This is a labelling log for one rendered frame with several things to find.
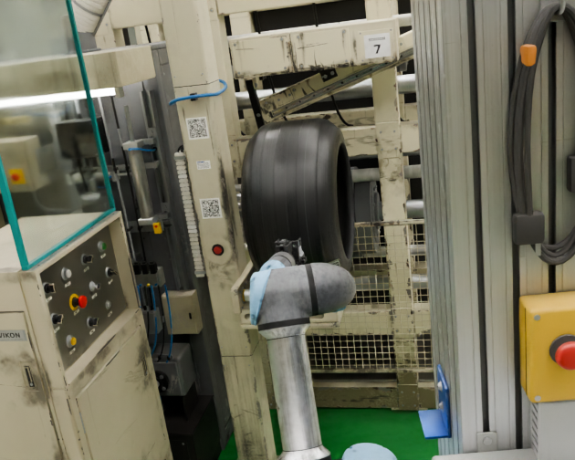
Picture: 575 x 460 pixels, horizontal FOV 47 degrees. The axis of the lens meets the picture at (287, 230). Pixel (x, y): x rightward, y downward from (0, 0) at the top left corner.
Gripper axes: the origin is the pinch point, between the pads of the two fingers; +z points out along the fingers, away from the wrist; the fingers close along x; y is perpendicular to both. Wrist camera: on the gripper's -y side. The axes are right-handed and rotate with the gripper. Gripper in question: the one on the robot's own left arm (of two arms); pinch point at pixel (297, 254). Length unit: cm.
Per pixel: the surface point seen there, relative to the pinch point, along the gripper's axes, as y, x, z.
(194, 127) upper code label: 43, 36, 17
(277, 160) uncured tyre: 30.1, 4.9, 5.5
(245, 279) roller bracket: -14.2, 25.8, 22.7
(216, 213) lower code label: 11.6, 32.8, 20.4
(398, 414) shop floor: -101, -20, 88
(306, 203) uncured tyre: 16.1, -4.5, -0.5
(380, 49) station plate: 63, -28, 40
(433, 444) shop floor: -104, -37, 67
